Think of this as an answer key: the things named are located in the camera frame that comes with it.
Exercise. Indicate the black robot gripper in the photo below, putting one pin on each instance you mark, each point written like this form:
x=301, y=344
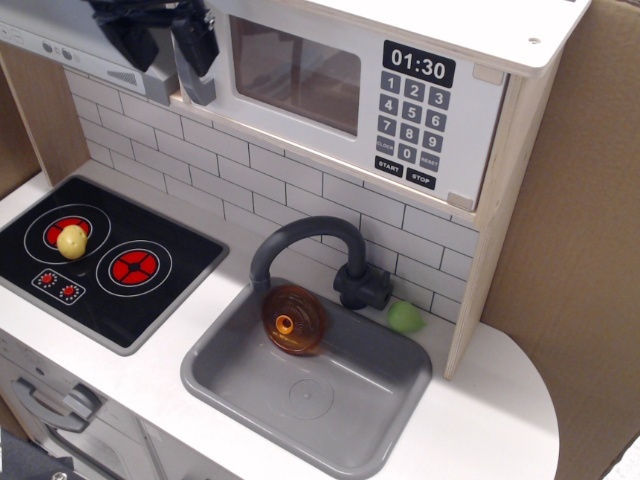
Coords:
x=192, y=27

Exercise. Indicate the grey microwave door handle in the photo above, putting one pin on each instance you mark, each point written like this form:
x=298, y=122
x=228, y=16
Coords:
x=201, y=90

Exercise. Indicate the white toy microwave door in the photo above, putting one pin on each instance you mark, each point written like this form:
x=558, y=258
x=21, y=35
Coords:
x=401, y=109

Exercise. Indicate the wooden microwave cabinet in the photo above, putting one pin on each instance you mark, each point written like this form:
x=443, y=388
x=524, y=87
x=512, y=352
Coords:
x=440, y=257

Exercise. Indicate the grey range hood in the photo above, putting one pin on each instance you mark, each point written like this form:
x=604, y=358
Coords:
x=67, y=33

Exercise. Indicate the yellow toy potato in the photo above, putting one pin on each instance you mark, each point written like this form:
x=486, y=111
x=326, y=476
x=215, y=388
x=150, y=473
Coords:
x=72, y=242

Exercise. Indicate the black toy stovetop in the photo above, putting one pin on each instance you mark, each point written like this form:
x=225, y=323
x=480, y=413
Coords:
x=138, y=267

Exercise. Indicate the green toy pear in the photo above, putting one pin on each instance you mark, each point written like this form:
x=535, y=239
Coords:
x=404, y=317

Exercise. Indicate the white toy oven front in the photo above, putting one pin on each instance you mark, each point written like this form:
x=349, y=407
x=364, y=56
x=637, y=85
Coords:
x=118, y=444

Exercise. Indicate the grey toy sink basin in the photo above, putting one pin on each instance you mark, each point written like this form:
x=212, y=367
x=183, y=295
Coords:
x=341, y=409

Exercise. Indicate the brown cardboard panel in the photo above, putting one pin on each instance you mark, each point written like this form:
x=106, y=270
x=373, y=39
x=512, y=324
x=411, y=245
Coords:
x=566, y=289

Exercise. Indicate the grey oven door handle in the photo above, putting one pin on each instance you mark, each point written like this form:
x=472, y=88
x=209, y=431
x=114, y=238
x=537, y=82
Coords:
x=72, y=412

